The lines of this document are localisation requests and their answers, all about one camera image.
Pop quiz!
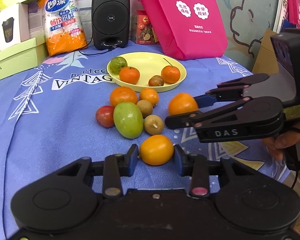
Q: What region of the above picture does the tangerine with stem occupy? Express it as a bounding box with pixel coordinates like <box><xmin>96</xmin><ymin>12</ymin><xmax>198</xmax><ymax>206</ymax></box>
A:
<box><xmin>161</xmin><ymin>58</ymin><xmax>181</xmax><ymax>84</ymax></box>

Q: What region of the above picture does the red plum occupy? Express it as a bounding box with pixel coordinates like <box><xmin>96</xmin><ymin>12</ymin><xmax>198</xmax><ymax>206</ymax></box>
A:
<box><xmin>95</xmin><ymin>105</ymin><xmax>115</xmax><ymax>128</ymax></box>

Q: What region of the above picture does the small brownish plum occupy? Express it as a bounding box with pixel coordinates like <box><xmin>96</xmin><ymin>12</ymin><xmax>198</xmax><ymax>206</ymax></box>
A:
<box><xmin>148</xmin><ymin>75</ymin><xmax>165</xmax><ymax>87</ymax></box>

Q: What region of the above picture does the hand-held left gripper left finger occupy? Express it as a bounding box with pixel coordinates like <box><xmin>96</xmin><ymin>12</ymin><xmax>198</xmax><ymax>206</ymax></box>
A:
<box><xmin>55</xmin><ymin>144</ymin><xmax>140</xmax><ymax>200</ymax></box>

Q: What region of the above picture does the brown cardboard box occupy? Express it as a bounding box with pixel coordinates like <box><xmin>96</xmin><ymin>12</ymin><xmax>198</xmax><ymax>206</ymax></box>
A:
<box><xmin>251</xmin><ymin>28</ymin><xmax>281</xmax><ymax>75</ymax></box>

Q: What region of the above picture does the small pink bag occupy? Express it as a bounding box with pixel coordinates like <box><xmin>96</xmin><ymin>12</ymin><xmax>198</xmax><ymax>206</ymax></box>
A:
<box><xmin>287</xmin><ymin>0</ymin><xmax>300</xmax><ymax>28</ymax></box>

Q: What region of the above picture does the small green fruit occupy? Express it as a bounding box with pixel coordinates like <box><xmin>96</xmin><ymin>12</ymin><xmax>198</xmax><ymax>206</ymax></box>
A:
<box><xmin>109</xmin><ymin>57</ymin><xmax>128</xmax><ymax>74</ymax></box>

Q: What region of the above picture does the light green box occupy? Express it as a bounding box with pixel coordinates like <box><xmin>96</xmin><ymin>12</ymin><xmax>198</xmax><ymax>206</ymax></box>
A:
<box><xmin>0</xmin><ymin>37</ymin><xmax>47</xmax><ymax>84</ymax></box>

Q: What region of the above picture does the yellow plate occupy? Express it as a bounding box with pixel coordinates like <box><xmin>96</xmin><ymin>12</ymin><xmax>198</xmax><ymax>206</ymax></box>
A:
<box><xmin>106</xmin><ymin>52</ymin><xmax>187</xmax><ymax>93</ymax></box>

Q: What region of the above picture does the black speaker cable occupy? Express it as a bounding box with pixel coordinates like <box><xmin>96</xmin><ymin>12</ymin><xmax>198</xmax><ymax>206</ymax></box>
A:
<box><xmin>78</xmin><ymin>45</ymin><xmax>113</xmax><ymax>56</ymax></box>

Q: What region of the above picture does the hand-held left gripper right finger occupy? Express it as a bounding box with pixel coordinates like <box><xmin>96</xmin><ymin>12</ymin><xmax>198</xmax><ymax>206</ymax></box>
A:
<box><xmin>174</xmin><ymin>144</ymin><xmax>255</xmax><ymax>198</ymax></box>

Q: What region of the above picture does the blue printed tablecloth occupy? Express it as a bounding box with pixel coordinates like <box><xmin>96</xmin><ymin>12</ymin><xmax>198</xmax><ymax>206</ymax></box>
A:
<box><xmin>0</xmin><ymin>42</ymin><xmax>298</xmax><ymax>240</ymax></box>

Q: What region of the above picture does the small tangerine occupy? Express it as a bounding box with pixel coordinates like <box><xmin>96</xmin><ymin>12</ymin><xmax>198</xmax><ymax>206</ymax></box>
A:
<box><xmin>139</xmin><ymin>88</ymin><xmax>160</xmax><ymax>107</ymax></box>

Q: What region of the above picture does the large pink bag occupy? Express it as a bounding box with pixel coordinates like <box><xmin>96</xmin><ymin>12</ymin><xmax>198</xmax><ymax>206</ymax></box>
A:
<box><xmin>130</xmin><ymin>0</ymin><xmax>229</xmax><ymax>61</ymax></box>

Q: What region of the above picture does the orange paper cup pack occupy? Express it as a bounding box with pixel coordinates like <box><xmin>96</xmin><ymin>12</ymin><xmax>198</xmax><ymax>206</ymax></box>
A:
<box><xmin>37</xmin><ymin>0</ymin><xmax>89</xmax><ymax>57</ymax></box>

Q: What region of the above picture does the yellowish orange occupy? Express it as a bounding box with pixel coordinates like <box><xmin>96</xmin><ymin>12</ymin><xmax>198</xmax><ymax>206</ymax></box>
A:
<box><xmin>139</xmin><ymin>134</ymin><xmax>175</xmax><ymax>166</ymax></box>

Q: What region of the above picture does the red juice carton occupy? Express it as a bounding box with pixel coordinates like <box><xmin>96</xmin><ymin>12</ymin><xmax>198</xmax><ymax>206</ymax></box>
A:
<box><xmin>132</xmin><ymin>15</ymin><xmax>161</xmax><ymax>45</ymax></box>

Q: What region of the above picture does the white box with cup picture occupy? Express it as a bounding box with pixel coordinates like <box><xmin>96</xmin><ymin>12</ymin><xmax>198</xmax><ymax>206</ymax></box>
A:
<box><xmin>0</xmin><ymin>3</ymin><xmax>29</xmax><ymax>43</ymax></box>

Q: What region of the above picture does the brown longan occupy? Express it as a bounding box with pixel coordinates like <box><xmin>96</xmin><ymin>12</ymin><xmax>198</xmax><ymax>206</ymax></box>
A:
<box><xmin>144</xmin><ymin>115</ymin><xmax>164</xmax><ymax>135</ymax></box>
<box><xmin>136</xmin><ymin>100</ymin><xmax>154</xmax><ymax>118</ymax></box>

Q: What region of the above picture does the black speaker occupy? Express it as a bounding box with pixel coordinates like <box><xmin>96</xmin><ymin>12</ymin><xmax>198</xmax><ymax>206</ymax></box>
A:
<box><xmin>91</xmin><ymin>0</ymin><xmax>131</xmax><ymax>51</ymax></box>

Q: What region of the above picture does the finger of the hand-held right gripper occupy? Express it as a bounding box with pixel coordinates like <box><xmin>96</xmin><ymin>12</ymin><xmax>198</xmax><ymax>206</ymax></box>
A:
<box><xmin>193</xmin><ymin>73</ymin><xmax>270</xmax><ymax>108</ymax></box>
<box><xmin>165</xmin><ymin>97</ymin><xmax>253</xmax><ymax>130</ymax></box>

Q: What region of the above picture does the person's right hand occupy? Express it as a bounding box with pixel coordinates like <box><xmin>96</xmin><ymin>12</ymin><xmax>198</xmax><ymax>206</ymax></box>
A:
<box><xmin>262</xmin><ymin>117</ymin><xmax>300</xmax><ymax>161</ymax></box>

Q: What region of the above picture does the large orange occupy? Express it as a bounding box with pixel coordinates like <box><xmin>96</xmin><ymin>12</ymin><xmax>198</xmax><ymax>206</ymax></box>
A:
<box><xmin>109</xmin><ymin>86</ymin><xmax>138</xmax><ymax>108</ymax></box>
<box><xmin>168</xmin><ymin>93</ymin><xmax>199</xmax><ymax>117</ymax></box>

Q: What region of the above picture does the cartoon wall poster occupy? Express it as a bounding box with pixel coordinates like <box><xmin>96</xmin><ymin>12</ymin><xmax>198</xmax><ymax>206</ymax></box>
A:
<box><xmin>214</xmin><ymin>0</ymin><xmax>284</xmax><ymax>73</ymax></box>

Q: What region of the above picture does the green mango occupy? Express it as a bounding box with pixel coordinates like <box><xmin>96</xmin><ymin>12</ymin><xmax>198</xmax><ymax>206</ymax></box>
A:
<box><xmin>113</xmin><ymin>102</ymin><xmax>143</xmax><ymax>139</ymax></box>

